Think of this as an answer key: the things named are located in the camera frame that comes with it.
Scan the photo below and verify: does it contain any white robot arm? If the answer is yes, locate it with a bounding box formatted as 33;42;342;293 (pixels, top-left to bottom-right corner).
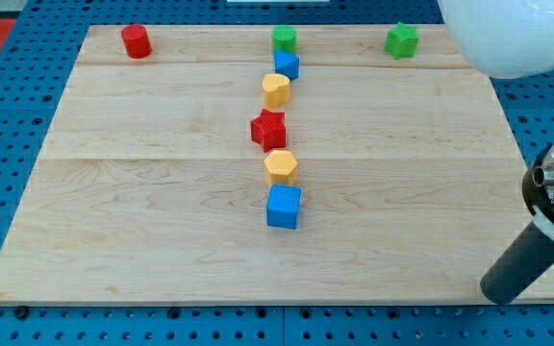
438;0;554;207

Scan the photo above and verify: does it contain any yellow hexagon block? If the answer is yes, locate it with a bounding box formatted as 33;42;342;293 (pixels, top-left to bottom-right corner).
264;149;298;185

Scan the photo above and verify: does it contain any blue cube block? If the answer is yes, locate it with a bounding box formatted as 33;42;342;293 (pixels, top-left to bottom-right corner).
265;185;302;230

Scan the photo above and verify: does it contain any red star block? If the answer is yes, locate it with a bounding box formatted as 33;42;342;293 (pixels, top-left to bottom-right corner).
250;109;287;153

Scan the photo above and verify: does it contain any yellow heart block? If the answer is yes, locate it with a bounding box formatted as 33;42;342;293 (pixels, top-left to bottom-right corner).
262;73;290;110

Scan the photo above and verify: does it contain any blue triangle block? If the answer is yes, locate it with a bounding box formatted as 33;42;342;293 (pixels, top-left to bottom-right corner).
273;50;300;81

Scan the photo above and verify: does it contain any green cylinder block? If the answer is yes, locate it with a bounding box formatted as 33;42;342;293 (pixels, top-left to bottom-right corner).
271;25;297;55

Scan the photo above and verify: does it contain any wooden board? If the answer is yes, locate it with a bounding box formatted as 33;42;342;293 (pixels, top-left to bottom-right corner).
0;25;530;307

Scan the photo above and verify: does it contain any green star block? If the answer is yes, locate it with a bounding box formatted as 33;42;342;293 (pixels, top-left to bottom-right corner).
384;22;419;60

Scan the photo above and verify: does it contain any red cylinder block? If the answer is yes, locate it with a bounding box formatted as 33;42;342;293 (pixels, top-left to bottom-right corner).
120;24;153;59

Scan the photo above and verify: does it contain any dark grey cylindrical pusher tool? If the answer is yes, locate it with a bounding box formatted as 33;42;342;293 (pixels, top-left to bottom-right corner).
480;222;554;305

